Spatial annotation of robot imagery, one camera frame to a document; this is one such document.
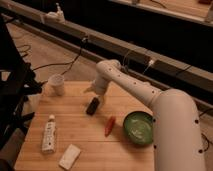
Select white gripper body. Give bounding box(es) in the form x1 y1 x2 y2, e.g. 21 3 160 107
84 79 109 104

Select black eraser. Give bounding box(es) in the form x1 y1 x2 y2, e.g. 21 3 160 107
86 97 100 115

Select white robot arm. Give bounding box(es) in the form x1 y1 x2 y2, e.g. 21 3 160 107
86 60 206 171

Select white ceramic cup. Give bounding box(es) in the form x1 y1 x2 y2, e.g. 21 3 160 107
48 74 65 96

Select orange carrot toy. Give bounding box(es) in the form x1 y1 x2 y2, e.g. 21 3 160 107
105 116 116 137

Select green bowl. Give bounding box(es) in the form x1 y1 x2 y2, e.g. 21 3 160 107
123 111 153 146

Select white tube with cap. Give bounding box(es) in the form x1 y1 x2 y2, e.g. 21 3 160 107
41 115 56 153

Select white sponge block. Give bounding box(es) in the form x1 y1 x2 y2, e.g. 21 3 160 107
59 144 81 170

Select black stand at left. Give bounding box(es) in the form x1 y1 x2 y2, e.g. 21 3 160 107
0 14 44 171

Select white cable on rail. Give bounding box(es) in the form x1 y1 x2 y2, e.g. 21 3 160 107
121 49 156 81

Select white clamp on rail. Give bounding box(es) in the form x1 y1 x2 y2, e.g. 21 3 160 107
46 4 65 23

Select black cable on floor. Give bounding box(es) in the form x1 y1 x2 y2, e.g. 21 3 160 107
16 36 90 76

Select long metal rail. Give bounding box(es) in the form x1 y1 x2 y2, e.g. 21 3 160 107
0 0 213 114

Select black cables at right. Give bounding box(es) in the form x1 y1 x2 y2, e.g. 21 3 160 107
198 106 213 154

